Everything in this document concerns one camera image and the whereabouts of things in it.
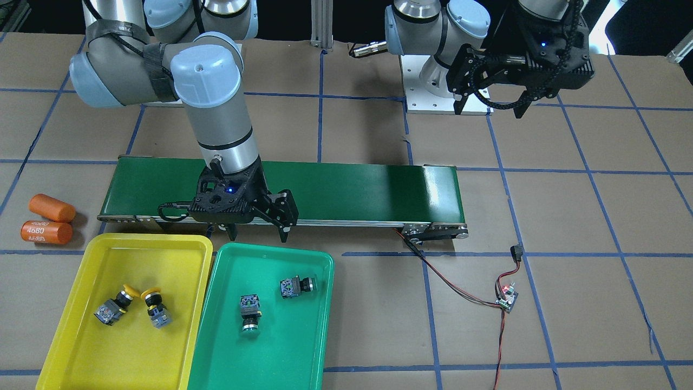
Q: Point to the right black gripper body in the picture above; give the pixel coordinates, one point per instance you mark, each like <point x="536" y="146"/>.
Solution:
<point x="263" y="201"/>

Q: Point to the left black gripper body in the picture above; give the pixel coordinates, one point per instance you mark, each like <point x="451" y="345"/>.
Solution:
<point x="510" y="64"/>

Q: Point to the green push button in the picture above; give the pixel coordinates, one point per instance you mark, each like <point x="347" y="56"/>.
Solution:
<point x="293" y="287"/>
<point x="250" y="312"/>

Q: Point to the yellow push button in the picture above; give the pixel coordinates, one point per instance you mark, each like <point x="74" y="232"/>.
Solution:
<point x="113" y="309"/>
<point x="156" y="309"/>

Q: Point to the orange cylinder with white text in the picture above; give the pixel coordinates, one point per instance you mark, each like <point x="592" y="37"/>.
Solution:
<point x="45" y="232"/>

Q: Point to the plain orange cylinder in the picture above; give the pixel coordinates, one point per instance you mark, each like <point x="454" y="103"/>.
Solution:
<point x="51" y="208"/>

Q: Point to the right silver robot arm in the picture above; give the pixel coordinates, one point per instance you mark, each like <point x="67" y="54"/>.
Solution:
<point x="168" y="51"/>

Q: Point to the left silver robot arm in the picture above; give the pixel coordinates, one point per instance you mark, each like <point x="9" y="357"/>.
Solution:
<point x="437" y="29"/>

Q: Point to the green plastic tray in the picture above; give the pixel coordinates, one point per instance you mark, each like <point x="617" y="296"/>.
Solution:
<point x="289" y="347"/>

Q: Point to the yellow plastic tray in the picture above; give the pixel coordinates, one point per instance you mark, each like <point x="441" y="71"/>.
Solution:
<point x="132" y="353"/>

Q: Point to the green conveyor belt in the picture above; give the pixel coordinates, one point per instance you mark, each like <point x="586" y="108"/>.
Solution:
<point x="423" y="202"/>

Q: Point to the small motor controller board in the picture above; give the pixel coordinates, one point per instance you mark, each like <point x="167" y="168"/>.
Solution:
<point x="508" y="296"/>

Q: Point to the aluminium frame post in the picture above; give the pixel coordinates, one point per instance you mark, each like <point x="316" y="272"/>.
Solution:
<point x="321" y="24"/>

